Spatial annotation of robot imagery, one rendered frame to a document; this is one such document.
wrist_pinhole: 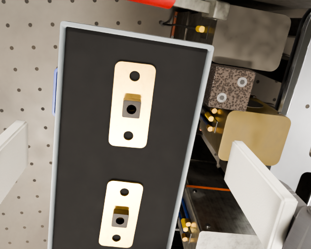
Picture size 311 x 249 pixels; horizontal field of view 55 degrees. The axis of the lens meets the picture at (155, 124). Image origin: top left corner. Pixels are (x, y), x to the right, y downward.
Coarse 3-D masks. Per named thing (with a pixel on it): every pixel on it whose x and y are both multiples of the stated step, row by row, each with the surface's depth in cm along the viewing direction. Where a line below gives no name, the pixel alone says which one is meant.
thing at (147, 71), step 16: (128, 64) 28; (144, 64) 28; (128, 80) 28; (144, 80) 28; (128, 96) 29; (144, 96) 29; (112, 112) 29; (128, 112) 28; (144, 112) 29; (112, 128) 29; (128, 128) 30; (144, 128) 30; (112, 144) 30; (128, 144) 30; (144, 144) 30
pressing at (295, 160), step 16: (304, 16) 44; (304, 32) 44; (304, 48) 45; (288, 64) 46; (304, 64) 46; (288, 80) 46; (304, 80) 47; (288, 96) 47; (304, 96) 48; (288, 112) 48; (304, 112) 48; (304, 128) 49; (288, 144) 50; (304, 144) 50; (288, 160) 51; (304, 160) 51; (288, 176) 52
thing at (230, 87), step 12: (216, 72) 35; (228, 72) 35; (240, 72) 35; (252, 72) 35; (216, 84) 35; (228, 84) 36; (240, 84) 36; (252, 84) 36; (204, 96) 38; (216, 96) 36; (228, 96) 36; (240, 96) 36; (228, 108) 37; (240, 108) 37
